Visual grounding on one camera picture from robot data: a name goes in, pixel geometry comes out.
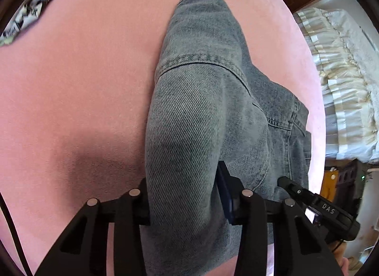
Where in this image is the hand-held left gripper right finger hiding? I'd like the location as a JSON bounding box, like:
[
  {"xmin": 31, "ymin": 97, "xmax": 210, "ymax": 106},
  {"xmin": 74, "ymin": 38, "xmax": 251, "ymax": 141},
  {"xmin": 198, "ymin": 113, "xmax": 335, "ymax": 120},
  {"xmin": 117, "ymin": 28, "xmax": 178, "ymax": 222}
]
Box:
[{"xmin": 216, "ymin": 160, "xmax": 335, "ymax": 276}]

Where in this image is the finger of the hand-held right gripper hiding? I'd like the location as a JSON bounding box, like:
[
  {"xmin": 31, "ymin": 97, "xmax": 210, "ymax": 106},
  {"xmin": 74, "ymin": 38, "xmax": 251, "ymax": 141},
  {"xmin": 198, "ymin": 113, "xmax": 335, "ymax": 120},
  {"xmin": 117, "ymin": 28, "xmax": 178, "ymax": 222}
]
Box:
[{"xmin": 277, "ymin": 176, "xmax": 321, "ymax": 206}]

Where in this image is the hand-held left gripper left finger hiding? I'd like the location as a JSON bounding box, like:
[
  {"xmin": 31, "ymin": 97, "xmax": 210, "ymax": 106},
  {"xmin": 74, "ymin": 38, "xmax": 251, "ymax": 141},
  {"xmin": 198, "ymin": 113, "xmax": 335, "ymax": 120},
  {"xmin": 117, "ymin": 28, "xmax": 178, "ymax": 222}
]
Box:
[{"xmin": 34, "ymin": 177, "xmax": 152, "ymax": 276}]

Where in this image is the blue denim jacket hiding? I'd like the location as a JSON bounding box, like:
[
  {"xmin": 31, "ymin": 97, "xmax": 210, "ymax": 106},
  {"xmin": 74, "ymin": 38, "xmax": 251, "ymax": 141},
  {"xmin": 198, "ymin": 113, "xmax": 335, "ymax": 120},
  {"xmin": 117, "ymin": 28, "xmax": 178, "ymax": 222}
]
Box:
[{"xmin": 139, "ymin": 0, "xmax": 311, "ymax": 276}]

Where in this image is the white cloth bag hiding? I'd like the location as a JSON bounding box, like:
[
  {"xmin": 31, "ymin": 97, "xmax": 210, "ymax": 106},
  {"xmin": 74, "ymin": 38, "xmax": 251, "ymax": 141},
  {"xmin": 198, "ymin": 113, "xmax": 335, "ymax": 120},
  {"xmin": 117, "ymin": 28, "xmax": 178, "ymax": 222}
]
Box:
[{"xmin": 352, "ymin": 193, "xmax": 379, "ymax": 265}]

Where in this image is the wooden drawer cabinet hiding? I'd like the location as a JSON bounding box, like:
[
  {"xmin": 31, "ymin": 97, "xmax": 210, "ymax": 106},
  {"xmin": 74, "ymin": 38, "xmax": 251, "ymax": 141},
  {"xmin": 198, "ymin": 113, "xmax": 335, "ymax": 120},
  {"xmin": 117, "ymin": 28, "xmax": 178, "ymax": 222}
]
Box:
[{"xmin": 321, "ymin": 159, "xmax": 369, "ymax": 205}]

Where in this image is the pink bed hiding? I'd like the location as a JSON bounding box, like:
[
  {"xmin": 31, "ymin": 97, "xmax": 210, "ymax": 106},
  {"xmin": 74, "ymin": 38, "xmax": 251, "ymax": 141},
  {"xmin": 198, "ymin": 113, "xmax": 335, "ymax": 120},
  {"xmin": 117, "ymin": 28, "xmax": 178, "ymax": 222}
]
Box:
[{"xmin": 0, "ymin": 0, "xmax": 326, "ymax": 276}]

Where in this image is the black and white printed cloth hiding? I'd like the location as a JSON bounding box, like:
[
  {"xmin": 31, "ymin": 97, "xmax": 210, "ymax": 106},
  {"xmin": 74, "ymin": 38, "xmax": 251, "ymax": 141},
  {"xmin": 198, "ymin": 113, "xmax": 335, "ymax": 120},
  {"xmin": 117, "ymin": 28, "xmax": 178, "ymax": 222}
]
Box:
[{"xmin": 0, "ymin": 0, "xmax": 95, "ymax": 48}]

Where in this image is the black cable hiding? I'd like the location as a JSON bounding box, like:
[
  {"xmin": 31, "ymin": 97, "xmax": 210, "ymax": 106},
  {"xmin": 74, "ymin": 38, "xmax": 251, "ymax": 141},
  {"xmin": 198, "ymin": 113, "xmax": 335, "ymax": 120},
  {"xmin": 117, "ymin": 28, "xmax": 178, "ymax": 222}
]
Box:
[{"xmin": 0, "ymin": 193, "xmax": 33, "ymax": 276}]

